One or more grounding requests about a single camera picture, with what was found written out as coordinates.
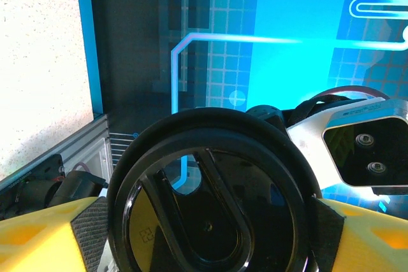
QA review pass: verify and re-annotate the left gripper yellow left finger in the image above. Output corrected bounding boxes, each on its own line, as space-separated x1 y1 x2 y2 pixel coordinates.
0 196 111 272

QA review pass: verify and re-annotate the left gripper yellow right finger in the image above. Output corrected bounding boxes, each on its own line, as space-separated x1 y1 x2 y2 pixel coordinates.
310 195 408 272

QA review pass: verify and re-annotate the black cup lid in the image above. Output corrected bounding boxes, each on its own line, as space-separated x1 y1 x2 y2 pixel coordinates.
106 107 323 272

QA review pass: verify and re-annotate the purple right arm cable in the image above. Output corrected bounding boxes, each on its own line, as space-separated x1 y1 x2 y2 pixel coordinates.
305 85 388 101

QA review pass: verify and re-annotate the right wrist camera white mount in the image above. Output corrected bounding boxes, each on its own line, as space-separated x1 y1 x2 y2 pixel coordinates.
285 96 408 196

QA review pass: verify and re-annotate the aluminium frame rail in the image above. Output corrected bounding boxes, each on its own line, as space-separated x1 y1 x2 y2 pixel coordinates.
0 114 113 190

